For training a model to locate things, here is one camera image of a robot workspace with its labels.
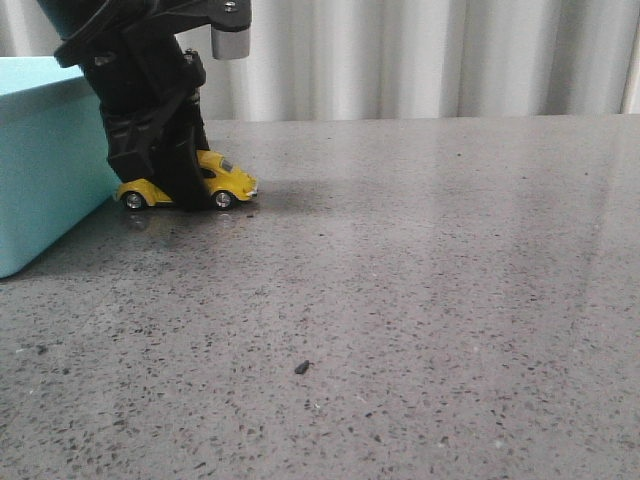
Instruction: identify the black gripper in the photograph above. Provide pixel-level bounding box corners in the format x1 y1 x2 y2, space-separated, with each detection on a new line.
53 1 252 211

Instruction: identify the yellow toy beetle car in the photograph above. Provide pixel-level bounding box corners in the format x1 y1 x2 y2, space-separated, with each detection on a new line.
114 150 258 210

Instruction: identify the light blue plastic box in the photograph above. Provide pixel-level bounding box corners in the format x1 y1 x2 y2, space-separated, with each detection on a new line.
1 56 119 277

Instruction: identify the white pleated curtain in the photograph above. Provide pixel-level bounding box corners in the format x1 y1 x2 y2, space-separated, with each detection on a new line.
0 0 640 122

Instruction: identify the small black debris crumb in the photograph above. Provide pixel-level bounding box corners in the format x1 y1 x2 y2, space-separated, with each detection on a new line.
294 360 311 375

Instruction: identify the silver cylindrical camera lens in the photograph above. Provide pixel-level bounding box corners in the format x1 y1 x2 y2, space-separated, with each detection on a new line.
211 26 251 61

